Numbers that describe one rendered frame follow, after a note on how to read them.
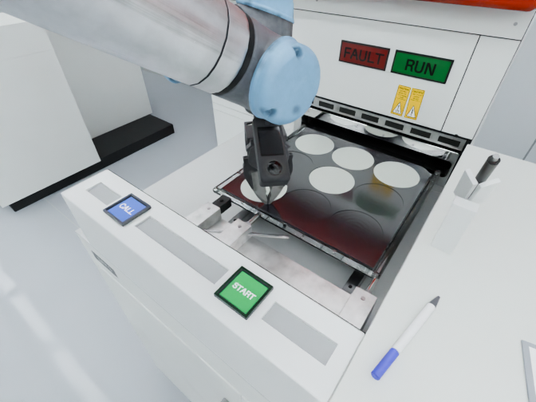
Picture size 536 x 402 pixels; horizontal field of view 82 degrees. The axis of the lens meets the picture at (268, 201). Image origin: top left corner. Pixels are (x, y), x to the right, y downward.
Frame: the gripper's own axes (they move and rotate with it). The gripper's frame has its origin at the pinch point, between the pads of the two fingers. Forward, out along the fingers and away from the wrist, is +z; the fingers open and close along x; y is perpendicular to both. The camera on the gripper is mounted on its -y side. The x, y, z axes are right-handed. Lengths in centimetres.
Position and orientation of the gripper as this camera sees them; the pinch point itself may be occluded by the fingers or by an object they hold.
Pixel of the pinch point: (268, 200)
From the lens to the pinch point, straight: 61.5
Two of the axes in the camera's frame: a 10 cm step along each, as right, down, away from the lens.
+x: -9.9, 0.9, -1.1
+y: -1.4, -6.5, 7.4
